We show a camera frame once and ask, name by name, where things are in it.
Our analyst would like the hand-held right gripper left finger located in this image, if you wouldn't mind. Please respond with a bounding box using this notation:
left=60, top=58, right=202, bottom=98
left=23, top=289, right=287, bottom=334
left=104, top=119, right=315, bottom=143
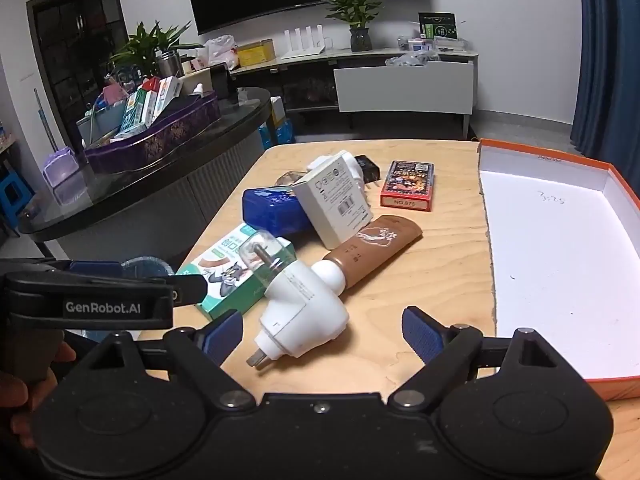
left=82, top=308, right=256, bottom=409

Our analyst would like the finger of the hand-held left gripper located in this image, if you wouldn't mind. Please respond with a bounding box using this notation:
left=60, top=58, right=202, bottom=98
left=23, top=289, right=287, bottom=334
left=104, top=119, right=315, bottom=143
left=169, top=274, right=209, bottom=307
left=0, top=258, right=127, bottom=278

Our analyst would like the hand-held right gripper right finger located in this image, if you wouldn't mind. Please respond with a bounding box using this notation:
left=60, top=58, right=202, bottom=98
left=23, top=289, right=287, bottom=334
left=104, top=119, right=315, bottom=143
left=387, top=306, right=566, bottom=409

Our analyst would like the green bandage box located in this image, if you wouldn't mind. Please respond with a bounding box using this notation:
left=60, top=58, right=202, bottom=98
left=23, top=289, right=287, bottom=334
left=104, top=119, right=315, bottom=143
left=176, top=223, right=296, bottom=321

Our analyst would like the brown cream tube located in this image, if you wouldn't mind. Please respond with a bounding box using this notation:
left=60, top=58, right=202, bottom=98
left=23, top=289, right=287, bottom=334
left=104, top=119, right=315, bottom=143
left=311, top=214, right=424, bottom=297

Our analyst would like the blue floss pick box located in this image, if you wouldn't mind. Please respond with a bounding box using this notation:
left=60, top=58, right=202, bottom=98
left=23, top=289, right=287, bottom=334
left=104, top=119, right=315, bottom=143
left=242, top=186, right=321, bottom=238

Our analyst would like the orange and white box tray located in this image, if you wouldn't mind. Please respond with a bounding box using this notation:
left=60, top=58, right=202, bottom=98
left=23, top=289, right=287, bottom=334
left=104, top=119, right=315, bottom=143
left=477, top=138, right=640, bottom=402

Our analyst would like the red playing card box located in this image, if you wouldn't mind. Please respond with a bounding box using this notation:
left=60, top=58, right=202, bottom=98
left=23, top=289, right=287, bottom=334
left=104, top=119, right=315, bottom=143
left=380, top=160, right=436, bottom=208

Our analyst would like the white cardboard box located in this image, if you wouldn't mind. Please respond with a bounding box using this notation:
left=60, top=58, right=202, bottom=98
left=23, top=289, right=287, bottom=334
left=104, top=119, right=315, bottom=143
left=291, top=150, right=373, bottom=251

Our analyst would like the black charger plug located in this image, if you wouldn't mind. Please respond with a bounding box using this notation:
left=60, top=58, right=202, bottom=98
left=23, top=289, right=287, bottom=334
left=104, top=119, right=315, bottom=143
left=354, top=155, right=383, bottom=186

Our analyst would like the person's left hand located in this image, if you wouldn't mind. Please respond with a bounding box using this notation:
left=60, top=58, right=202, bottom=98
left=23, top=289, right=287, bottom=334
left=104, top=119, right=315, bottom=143
left=0, top=344, right=77, bottom=450

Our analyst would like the black round glass table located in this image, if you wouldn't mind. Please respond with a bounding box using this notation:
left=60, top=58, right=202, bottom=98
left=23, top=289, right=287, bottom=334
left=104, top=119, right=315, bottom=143
left=17, top=87, right=271, bottom=271

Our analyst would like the blue stool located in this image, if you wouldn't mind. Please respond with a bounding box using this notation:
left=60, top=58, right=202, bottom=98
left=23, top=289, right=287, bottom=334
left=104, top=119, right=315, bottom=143
left=0, top=172, right=36, bottom=226

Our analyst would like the purple patterned tin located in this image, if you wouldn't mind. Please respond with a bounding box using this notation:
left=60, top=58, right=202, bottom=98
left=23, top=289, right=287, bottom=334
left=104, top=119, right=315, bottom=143
left=82, top=91, right=221, bottom=175

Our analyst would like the green and white carton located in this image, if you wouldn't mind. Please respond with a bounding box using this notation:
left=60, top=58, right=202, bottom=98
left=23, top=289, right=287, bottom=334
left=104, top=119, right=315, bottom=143
left=120, top=89, right=161, bottom=132

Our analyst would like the blue plastic bag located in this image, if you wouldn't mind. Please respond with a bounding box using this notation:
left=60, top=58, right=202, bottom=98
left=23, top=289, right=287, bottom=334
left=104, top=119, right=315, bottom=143
left=257, top=119, right=296, bottom=148

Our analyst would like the dark glass cabinet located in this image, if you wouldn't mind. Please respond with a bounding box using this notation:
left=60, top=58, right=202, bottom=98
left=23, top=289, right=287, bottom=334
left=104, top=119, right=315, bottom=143
left=27, top=0, right=126, bottom=151

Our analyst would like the leafy green plant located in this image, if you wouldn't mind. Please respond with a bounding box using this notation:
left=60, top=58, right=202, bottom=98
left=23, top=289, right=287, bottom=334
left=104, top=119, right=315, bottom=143
left=107, top=20, right=201, bottom=78

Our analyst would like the white plastic bag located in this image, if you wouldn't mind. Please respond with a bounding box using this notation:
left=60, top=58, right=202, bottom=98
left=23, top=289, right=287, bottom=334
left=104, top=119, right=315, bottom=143
left=205, top=35, right=238, bottom=68

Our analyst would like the yellow box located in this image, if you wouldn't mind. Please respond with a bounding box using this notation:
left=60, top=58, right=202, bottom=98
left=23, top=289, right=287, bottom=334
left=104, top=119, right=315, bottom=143
left=236, top=39, right=276, bottom=67

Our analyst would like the white and grey tv stand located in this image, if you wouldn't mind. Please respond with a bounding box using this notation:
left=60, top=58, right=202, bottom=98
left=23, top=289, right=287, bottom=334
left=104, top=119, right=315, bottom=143
left=230, top=47, right=478, bottom=141

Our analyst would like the white router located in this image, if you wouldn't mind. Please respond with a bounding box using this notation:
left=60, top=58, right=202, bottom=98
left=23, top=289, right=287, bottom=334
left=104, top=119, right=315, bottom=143
left=282, top=25, right=326, bottom=58

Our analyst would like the small clutter on stand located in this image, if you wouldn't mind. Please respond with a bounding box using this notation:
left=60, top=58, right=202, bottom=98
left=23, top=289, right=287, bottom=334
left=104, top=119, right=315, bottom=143
left=385, top=35, right=471, bottom=67

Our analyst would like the green and black box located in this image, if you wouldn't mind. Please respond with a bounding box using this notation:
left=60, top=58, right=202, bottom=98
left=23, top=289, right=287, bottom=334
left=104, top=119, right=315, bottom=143
left=418, top=11, right=458, bottom=41

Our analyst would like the potted plant in dark vase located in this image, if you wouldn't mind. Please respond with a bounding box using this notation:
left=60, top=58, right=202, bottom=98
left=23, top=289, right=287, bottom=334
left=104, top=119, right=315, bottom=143
left=325, top=0, right=391, bottom=52

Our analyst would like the dark blue curtain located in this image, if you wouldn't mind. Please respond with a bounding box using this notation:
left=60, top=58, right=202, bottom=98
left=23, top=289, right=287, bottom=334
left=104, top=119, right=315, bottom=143
left=570, top=0, right=640, bottom=161

